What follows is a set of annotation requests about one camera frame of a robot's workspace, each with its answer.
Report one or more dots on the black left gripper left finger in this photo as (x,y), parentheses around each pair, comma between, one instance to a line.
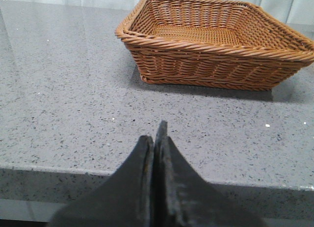
(124,200)

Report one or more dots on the brown wicker basket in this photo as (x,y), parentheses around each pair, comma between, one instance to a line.
(214,43)

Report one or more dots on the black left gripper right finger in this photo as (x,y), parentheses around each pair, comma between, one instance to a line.
(184,199)

